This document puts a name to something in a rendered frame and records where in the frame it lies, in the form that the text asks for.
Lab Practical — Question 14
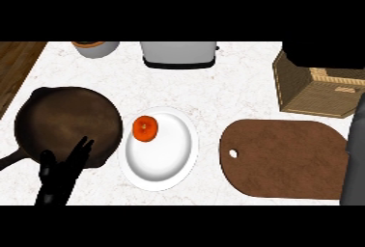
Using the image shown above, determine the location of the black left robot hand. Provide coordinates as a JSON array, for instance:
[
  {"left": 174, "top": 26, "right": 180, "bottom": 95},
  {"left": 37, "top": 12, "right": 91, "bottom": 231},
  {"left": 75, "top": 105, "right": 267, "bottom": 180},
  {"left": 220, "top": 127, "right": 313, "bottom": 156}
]
[{"left": 32, "top": 135, "right": 96, "bottom": 206}]

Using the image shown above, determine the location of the red tomato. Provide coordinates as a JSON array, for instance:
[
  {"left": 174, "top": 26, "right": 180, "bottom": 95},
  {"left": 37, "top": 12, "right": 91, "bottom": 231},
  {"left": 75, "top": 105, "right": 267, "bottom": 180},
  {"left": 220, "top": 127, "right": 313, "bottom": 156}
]
[{"left": 131, "top": 115, "right": 159, "bottom": 143}]

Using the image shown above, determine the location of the brown wooden cutting board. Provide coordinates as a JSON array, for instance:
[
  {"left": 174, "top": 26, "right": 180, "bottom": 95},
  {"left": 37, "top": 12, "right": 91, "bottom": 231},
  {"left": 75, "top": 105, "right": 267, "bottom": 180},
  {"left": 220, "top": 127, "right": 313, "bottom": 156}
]
[{"left": 218, "top": 119, "right": 350, "bottom": 201}]

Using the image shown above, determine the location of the woven wicker basket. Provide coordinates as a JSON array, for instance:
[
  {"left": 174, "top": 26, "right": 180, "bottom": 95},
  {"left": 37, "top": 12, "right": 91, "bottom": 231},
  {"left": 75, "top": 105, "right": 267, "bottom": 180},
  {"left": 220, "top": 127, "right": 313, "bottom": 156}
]
[{"left": 270, "top": 49, "right": 365, "bottom": 120}]

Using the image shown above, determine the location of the dark brown frying pan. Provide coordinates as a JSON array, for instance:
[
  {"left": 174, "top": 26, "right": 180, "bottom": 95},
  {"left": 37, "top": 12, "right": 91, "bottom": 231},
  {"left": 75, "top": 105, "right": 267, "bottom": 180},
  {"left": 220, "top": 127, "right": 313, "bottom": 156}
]
[{"left": 0, "top": 86, "right": 125, "bottom": 172}]

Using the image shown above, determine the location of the white oval plate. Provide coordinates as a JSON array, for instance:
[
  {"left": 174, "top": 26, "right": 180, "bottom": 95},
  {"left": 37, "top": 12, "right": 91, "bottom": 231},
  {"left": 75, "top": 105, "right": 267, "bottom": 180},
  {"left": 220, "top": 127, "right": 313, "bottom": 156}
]
[{"left": 118, "top": 106, "right": 199, "bottom": 192}]

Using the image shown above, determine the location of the grey pot with orange rim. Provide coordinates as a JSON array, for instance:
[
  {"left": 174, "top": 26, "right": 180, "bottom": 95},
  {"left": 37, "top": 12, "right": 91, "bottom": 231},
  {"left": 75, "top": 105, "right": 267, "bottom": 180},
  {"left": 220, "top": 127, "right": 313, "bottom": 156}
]
[{"left": 69, "top": 41, "right": 121, "bottom": 60}]

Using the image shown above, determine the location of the grey toaster with black base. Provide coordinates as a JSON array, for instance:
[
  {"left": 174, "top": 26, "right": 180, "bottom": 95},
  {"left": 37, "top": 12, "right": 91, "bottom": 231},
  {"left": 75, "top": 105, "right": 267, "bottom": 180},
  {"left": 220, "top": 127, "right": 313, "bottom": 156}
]
[{"left": 138, "top": 41, "right": 221, "bottom": 69}]

